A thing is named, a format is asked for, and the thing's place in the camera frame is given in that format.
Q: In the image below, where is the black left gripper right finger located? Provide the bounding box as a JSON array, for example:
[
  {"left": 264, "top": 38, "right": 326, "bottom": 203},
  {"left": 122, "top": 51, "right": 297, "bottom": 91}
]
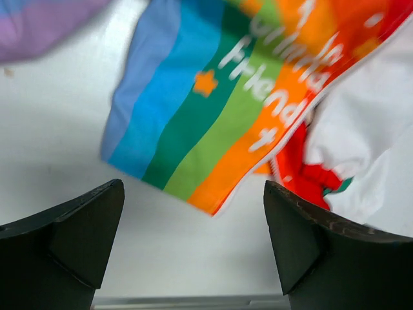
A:
[{"left": 263, "top": 181, "right": 412, "bottom": 310}]

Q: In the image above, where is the aluminium table edge rail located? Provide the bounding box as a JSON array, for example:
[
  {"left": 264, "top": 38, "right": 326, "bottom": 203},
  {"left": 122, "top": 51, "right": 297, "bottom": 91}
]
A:
[{"left": 91, "top": 294, "right": 290, "bottom": 309}]

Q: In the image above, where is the red white rainbow jacket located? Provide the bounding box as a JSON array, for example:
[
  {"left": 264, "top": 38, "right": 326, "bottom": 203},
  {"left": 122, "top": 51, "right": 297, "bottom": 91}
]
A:
[{"left": 1, "top": 1, "right": 412, "bottom": 223}]

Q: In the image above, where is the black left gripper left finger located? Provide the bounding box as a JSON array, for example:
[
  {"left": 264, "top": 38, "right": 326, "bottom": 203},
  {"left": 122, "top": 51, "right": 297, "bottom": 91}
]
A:
[{"left": 1, "top": 179, "right": 125, "bottom": 309}]

